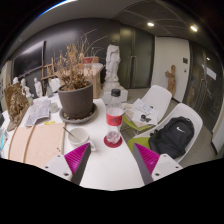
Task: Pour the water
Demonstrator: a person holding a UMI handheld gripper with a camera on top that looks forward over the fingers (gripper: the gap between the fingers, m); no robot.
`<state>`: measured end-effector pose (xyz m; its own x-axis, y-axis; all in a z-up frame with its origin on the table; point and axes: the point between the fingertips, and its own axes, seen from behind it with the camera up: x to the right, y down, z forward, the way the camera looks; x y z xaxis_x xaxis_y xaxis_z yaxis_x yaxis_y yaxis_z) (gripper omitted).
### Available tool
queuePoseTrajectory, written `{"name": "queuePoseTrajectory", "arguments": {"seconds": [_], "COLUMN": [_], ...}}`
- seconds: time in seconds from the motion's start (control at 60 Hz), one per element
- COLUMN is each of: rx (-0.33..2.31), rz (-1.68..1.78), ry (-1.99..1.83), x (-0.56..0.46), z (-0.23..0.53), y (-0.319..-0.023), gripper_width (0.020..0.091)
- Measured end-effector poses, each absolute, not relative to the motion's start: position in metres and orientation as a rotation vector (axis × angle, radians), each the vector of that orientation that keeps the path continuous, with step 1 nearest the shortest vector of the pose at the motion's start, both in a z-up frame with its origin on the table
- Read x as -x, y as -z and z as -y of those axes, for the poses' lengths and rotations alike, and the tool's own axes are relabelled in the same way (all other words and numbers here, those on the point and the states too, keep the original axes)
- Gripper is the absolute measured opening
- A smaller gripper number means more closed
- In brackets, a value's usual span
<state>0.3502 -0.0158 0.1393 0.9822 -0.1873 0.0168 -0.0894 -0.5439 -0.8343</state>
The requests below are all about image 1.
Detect black backpack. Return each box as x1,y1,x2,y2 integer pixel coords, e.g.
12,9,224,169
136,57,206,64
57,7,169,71
148,116,195,160

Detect white statue pedestal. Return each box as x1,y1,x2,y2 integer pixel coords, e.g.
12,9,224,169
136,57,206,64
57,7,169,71
100,80,129,105

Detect small pale cup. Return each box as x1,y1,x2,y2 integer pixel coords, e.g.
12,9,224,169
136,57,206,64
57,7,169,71
49,101,60,114

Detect flat round red coaster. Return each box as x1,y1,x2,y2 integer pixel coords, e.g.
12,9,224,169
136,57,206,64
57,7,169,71
103,134,124,149

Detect large white ceiling light panel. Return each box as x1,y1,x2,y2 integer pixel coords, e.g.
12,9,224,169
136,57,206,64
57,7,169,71
36,0,79,19

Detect stack of white papers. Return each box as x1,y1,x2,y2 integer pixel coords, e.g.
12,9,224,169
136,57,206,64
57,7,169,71
24,96,52,128

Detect wooden easel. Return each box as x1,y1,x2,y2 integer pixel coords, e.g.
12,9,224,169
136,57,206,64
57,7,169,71
41,57,56,96

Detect clear red-labelled drink bottle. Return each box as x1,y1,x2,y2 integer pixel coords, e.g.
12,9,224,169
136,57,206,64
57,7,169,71
105,88,125,145

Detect tall white robed statue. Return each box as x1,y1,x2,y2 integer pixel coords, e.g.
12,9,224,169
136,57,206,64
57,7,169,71
104,44,122,84

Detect brown wooden figure sculpture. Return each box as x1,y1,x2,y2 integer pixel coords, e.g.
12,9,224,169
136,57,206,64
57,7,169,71
165,64,177,98

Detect teal printed booklet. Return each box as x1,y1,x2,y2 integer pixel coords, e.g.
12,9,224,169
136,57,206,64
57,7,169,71
0,128,8,151

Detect beige cabinet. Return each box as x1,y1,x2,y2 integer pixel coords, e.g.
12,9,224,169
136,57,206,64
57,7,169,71
0,59,13,88

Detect recessed ceiling lights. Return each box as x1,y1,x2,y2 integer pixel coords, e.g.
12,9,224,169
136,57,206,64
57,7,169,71
146,21,199,33

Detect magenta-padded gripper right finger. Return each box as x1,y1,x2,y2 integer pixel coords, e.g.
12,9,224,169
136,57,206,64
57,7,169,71
131,142,183,186

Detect black wall screen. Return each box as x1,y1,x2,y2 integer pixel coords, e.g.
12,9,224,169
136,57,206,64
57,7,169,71
12,40,46,78

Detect green seat cushion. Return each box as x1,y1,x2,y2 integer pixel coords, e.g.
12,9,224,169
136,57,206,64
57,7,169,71
122,114,151,132
126,136,153,154

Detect beige wooden-framed board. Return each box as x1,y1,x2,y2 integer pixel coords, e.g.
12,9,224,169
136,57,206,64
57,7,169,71
7,122,67,169

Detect brown cardboard box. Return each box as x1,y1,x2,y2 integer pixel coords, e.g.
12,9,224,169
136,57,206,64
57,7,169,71
83,56,105,99

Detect pile of printed papers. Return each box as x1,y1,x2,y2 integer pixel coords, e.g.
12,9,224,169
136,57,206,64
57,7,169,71
124,98,160,126

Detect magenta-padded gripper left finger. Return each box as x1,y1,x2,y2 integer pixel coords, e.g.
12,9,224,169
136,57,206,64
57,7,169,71
41,142,92,185

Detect thin metal spoon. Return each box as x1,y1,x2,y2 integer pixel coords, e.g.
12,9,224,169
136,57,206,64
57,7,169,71
62,126,81,141

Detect white ceramic cup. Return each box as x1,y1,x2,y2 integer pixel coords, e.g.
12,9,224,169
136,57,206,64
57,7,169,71
67,127,97,153

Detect golden carved relief sculpture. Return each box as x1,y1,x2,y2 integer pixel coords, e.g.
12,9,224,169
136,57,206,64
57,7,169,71
3,81,30,132

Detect dark double door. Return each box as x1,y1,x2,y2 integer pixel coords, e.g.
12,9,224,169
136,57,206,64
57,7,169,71
118,26,156,90

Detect grey round plant saucer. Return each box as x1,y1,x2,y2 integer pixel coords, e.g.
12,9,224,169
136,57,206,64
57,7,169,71
58,102,99,125

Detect small white figurine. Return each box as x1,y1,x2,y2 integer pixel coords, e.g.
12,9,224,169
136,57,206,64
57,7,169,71
20,78,32,98
33,77,44,98

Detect dried plant in grey pot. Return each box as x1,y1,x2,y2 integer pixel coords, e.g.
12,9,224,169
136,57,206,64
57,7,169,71
54,29,109,120

